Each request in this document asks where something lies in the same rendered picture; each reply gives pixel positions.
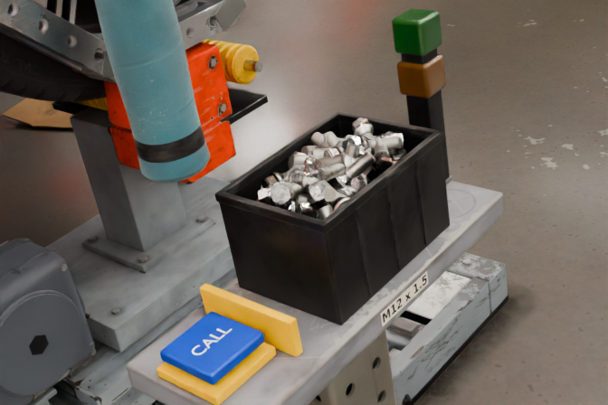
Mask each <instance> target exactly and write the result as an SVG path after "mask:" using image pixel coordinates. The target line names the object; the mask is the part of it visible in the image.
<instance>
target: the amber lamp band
mask: <svg viewBox="0 0 608 405"><path fill-rule="evenodd" d="M397 72H398V80H399V88H400V92H401V94H403V95H406V96H412V97H417V98H423V99H428V98H430V97H431V96H433V95H434V94H435V93H437V92H438V91H439V90H441V89H442V88H444V87H445V85H446V77H445V68H444V58H443V56H442V55H441V54H438V55H437V56H436V57H434V58H433V59H431V60H430V61H428V62H426V63H425V64H417V63H410V62H404V61H399V62H398V63H397Z"/></svg>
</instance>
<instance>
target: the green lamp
mask: <svg viewBox="0 0 608 405"><path fill-rule="evenodd" d="M392 28H393V36H394V49H395V51H396V52H398V53H402V54H410V55H416V56H425V55H426V54H428V53H429V52H431V51H433V50H434V49H436V48H437V47H438V46H440V45H441V44H442V30H441V20H440V14H439V12H437V11H432V10H423V9H409V10H407V11H406V12H404V13H402V14H400V15H398V16H397V17H395V18H394V20H393V21H392Z"/></svg>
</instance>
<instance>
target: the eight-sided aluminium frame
mask: <svg viewBox="0 0 608 405"><path fill-rule="evenodd" d="M245 2H246V0H189V1H187V2H185V3H183V4H181V5H178V6H176V7H175V9H176V16H177V19H178V22H179V26H180V30H181V34H182V37H183V41H184V46H185V50H186V49H188V48H190V47H192V46H194V45H196V44H198V43H200V42H202V41H204V40H206V39H208V38H210V37H211V36H213V35H215V34H217V33H219V32H226V31H227V30H228V28H229V27H231V26H233V25H235V24H237V23H238V21H239V18H240V16H241V13H242V11H243V9H244V8H245V7H246V3H245ZM0 33H3V34H5V35H7V36H9V37H11V38H13V39H15V40H17V41H18V42H21V43H23V44H25V45H27V46H29V47H31V48H32V49H34V50H36V51H38V52H40V53H42V54H44V55H46V56H48V57H50V58H52V59H54V60H56V61H58V62H60V63H62V64H64V65H66V66H68V67H70V68H72V70H73V71H75V72H79V73H82V74H84V75H86V76H88V77H90V78H92V79H96V80H104V81H108V82H113V83H117V82H116V79H115V76H114V73H113V70H112V68H111V65H110V62H109V56H108V53H107V49H106V46H105V42H104V41H102V40H101V39H100V38H98V37H96V36H94V35H92V34H91V33H88V32H86V31H84V30H83V29H81V28H80V27H78V26H76V25H75V24H72V23H70V22H68V21H67V20H65V19H63V18H61V17H60V16H59V15H57V14H54V13H53V12H51V11H49V10H47V9H45V8H44V7H42V6H40V5H38V4H37V3H35V2H33V1H31V0H0Z"/></svg>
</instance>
